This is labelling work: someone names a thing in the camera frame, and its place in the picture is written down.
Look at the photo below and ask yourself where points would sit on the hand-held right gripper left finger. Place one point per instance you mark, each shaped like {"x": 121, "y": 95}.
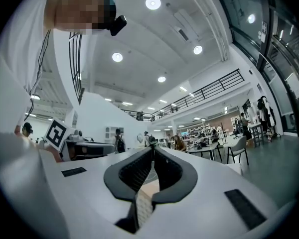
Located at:
{"x": 84, "y": 195}

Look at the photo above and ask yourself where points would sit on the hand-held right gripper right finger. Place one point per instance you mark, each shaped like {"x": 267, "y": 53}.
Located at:
{"x": 209, "y": 208}

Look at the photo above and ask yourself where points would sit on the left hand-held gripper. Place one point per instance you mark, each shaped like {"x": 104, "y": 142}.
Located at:
{"x": 56, "y": 133}

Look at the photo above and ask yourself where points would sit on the beige checked cloth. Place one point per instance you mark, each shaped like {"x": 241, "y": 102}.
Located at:
{"x": 149, "y": 187}

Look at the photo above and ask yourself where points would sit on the person's left forearm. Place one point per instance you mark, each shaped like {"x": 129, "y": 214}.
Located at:
{"x": 55, "y": 155}

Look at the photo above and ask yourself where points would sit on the white cabinet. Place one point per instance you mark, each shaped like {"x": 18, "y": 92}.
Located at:
{"x": 110, "y": 133}

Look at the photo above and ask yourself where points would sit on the grey table black legs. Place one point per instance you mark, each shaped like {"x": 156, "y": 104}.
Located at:
{"x": 206, "y": 148}

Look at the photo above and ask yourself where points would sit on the grey chair black legs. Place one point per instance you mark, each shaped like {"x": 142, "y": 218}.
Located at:
{"x": 239, "y": 144}

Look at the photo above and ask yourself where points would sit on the open cardboard box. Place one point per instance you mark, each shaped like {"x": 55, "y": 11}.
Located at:
{"x": 250, "y": 143}

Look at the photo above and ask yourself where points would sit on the white shelf rack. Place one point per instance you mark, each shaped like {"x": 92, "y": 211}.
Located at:
{"x": 198, "y": 129}

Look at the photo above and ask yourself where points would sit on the black curved railing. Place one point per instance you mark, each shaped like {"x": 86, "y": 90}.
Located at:
{"x": 76, "y": 66}

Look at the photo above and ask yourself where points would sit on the round ceiling light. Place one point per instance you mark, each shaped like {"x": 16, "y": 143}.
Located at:
{"x": 161, "y": 79}
{"x": 153, "y": 2}
{"x": 117, "y": 57}
{"x": 197, "y": 49}

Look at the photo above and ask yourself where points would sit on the white table black legs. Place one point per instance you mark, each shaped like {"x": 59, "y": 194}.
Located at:
{"x": 255, "y": 127}

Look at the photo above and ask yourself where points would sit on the coat rack with clothes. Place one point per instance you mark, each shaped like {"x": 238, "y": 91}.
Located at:
{"x": 265, "y": 116}

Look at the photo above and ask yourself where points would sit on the black mezzanine railing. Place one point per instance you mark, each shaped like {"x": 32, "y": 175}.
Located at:
{"x": 201, "y": 92}

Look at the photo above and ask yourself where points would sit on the person's white shirt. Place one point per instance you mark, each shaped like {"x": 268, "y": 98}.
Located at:
{"x": 17, "y": 46}

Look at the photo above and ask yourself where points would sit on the person's head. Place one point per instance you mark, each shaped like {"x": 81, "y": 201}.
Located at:
{"x": 72, "y": 9}

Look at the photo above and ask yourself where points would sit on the black head camera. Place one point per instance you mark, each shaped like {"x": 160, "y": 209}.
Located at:
{"x": 118, "y": 25}

